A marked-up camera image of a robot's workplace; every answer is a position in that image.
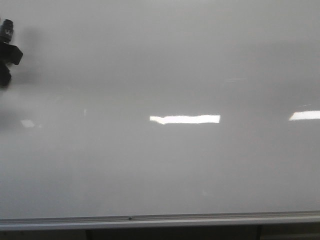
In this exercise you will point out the grey marker tray ledge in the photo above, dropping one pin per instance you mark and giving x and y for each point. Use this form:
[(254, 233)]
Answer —
[(75, 223)]

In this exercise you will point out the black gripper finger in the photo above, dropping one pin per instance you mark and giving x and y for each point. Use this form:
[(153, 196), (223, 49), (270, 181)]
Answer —
[(5, 75), (10, 53)]

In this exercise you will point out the white whiteboard with aluminium frame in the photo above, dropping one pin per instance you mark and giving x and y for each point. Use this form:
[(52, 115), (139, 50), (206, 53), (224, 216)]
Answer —
[(124, 108)]

